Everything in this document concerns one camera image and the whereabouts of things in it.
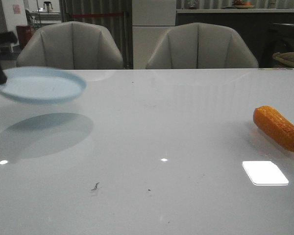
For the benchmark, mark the left beige upholstered chair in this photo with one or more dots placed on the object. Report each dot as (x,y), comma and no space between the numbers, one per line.
(72,46)

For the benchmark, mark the beige upholstered chair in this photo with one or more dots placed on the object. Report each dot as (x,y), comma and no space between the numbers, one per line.
(72,46)
(201,46)

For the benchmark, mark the orange corn cob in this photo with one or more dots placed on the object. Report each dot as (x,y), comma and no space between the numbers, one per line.
(275,125)

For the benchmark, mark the light blue round plate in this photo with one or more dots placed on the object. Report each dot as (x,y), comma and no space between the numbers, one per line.
(41,85)

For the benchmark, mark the tan cushion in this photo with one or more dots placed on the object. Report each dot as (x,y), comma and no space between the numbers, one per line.
(284,59)

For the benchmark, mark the dark counter with light top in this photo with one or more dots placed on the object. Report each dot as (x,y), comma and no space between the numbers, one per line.
(265,31)

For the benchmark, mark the red barrier belt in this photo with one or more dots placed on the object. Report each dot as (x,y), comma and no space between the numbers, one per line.
(102,15)

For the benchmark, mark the white cabinet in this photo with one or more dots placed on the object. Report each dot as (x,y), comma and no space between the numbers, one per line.
(150,18)

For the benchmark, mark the fruit bowl on counter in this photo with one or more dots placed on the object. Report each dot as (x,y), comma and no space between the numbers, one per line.
(241,4)

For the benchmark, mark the right beige upholstered chair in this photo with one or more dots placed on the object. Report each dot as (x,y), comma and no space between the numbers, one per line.
(201,46)

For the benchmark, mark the red bin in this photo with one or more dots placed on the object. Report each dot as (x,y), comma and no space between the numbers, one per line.
(24,34)

